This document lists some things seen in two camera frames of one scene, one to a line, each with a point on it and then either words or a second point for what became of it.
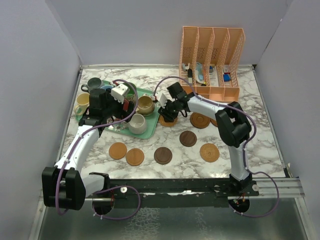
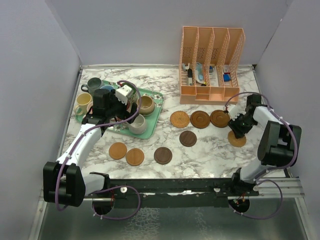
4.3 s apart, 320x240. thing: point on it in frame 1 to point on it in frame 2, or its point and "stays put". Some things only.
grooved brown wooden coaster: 199,121 stays put
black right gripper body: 171,111 to 242,124
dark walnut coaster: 188,138 stays put
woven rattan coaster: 168,124 to 179,119
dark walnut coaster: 163,155 stays put
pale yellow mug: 83,102 stays put
